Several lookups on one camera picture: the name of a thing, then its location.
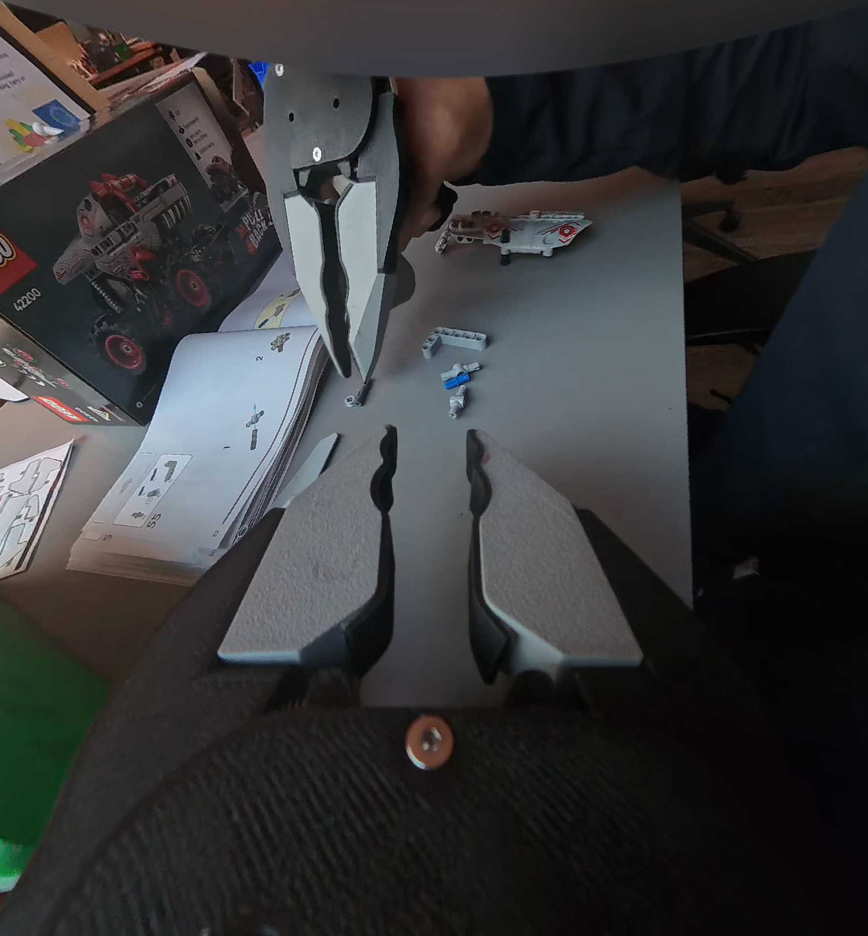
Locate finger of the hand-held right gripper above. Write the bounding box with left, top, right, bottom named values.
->
left=280, top=167, right=353, bottom=380
left=334, top=91, right=404, bottom=381

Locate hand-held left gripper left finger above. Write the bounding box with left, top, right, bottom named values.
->
left=217, top=424, right=398, bottom=684

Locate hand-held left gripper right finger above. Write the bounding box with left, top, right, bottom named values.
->
left=465, top=429, right=645, bottom=686

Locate person's right forearm dark sleeve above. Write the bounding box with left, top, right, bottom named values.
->
left=478, top=44, right=868, bottom=185

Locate grey pointed lego panel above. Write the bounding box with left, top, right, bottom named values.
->
left=276, top=431, right=341, bottom=509

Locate grey angled lego beam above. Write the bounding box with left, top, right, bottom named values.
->
left=421, top=327, right=488, bottom=361

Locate person's right hand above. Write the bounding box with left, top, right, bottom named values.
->
left=396, top=75, right=495, bottom=244

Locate instruction booklet with yellow picture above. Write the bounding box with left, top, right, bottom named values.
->
left=218, top=252, right=319, bottom=334

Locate open white instruction booklet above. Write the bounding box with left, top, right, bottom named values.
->
left=67, top=325, right=330, bottom=587

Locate black monster truck toy box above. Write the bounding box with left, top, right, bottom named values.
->
left=0, top=69, right=290, bottom=427

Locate white printed cardboard box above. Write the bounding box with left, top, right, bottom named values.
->
left=0, top=3, right=113, bottom=207

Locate white sticker sheet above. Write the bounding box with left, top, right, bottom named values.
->
left=0, top=439, right=77, bottom=587

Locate green plastic crate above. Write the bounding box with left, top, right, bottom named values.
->
left=0, top=585, right=113, bottom=908

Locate person's dark blue clothed leg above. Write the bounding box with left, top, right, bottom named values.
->
left=712, top=139, right=868, bottom=531

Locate black office chair base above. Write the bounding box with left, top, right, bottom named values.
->
left=681, top=196, right=819, bottom=355

